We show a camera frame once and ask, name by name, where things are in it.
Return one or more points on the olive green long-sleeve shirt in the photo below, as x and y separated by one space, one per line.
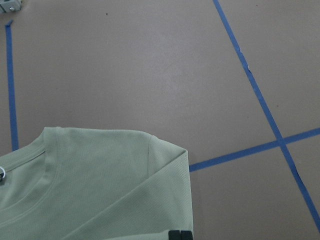
93 184

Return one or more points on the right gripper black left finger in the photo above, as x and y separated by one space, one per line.
174 235

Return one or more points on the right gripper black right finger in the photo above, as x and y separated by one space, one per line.
186 235

